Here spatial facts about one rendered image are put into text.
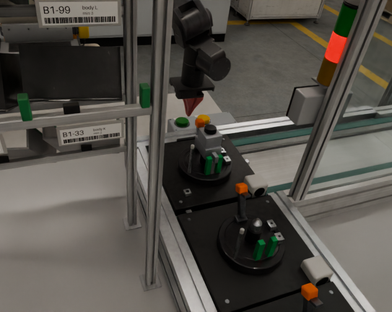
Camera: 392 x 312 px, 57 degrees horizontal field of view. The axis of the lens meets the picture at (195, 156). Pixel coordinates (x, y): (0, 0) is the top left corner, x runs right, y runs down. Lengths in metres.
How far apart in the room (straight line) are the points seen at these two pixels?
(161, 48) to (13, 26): 0.98
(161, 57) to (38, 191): 0.66
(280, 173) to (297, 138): 0.17
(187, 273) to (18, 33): 1.00
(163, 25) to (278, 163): 0.72
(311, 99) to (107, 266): 0.57
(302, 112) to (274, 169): 0.33
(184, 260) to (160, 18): 0.48
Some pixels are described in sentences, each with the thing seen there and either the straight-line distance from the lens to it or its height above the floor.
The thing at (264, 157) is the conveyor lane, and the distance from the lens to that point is 1.11.
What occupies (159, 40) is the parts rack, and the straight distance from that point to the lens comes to 0.47.
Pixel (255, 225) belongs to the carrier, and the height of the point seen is 1.04.
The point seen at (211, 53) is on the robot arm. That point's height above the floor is 1.26.
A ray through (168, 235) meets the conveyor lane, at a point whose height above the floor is 0.96.
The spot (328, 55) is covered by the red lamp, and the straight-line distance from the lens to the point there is 0.77.
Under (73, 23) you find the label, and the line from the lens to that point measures 0.44.
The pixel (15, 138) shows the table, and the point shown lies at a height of 0.86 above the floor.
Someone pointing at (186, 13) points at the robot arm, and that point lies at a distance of 0.84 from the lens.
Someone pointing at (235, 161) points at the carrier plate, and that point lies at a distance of 0.98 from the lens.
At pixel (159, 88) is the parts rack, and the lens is 0.50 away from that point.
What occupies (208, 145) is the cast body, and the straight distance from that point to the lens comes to 0.86.
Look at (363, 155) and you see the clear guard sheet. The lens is 0.99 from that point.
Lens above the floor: 1.58
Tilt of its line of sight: 39 degrees down
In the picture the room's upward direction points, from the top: 8 degrees clockwise
